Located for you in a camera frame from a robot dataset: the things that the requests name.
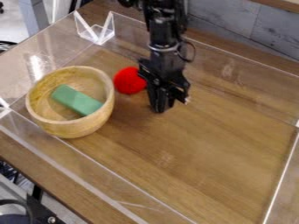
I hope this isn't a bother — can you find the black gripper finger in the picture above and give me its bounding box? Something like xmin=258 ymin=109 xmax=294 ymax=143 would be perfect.
xmin=147 ymin=79 xmax=175 ymax=113
xmin=171 ymin=86 xmax=190 ymax=104

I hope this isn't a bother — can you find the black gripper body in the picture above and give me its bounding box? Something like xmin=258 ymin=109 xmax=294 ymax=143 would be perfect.
xmin=139 ymin=43 xmax=193 ymax=91

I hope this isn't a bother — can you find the red plush fruit green stem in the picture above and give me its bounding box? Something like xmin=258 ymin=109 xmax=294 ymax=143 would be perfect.
xmin=114 ymin=66 xmax=146 ymax=95

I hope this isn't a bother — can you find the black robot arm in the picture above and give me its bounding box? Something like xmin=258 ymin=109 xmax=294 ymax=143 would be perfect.
xmin=118 ymin=0 xmax=194 ymax=113

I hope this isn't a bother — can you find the green rectangular block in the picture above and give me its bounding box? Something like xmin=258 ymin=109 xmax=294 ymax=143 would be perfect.
xmin=51 ymin=84 xmax=103 ymax=116

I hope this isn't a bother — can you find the light wooden bowl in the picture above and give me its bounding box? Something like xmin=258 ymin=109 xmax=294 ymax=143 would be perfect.
xmin=26 ymin=66 xmax=115 ymax=138

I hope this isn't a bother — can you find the clear acrylic tray enclosure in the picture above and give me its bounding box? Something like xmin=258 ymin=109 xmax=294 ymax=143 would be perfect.
xmin=0 ymin=14 xmax=299 ymax=224

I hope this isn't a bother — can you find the black table leg bracket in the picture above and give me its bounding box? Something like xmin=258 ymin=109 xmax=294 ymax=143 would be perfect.
xmin=26 ymin=185 xmax=67 ymax=224

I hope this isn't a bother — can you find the black cable on floor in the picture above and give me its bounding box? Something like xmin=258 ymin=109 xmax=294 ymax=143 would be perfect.
xmin=0 ymin=199 xmax=34 ymax=224

